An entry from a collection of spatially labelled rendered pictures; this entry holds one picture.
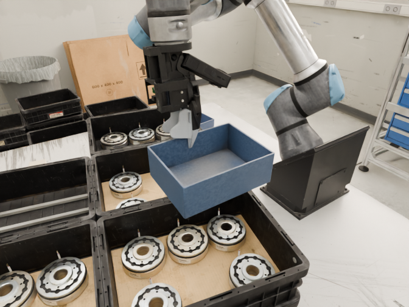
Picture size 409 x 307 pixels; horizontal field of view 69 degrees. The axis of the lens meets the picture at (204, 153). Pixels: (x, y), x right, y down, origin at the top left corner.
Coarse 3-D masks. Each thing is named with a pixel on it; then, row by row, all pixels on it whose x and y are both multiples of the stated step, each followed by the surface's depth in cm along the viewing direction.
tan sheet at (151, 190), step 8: (144, 176) 102; (104, 184) 98; (144, 184) 98; (152, 184) 98; (104, 192) 94; (144, 192) 94; (152, 192) 94; (160, 192) 94; (104, 200) 91; (112, 200) 91; (120, 200) 91; (112, 208) 88
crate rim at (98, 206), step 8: (152, 144) 100; (112, 152) 96; (120, 152) 97; (96, 168) 89; (96, 176) 85; (96, 184) 82; (96, 192) 79; (96, 200) 76; (152, 200) 76; (160, 200) 76; (96, 208) 74; (120, 208) 74; (128, 208) 74
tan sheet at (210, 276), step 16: (160, 240) 78; (256, 240) 78; (112, 256) 73; (208, 256) 73; (224, 256) 73; (160, 272) 70; (176, 272) 70; (192, 272) 70; (208, 272) 70; (224, 272) 70; (128, 288) 66; (176, 288) 66; (192, 288) 66; (208, 288) 66; (224, 288) 66; (128, 304) 63
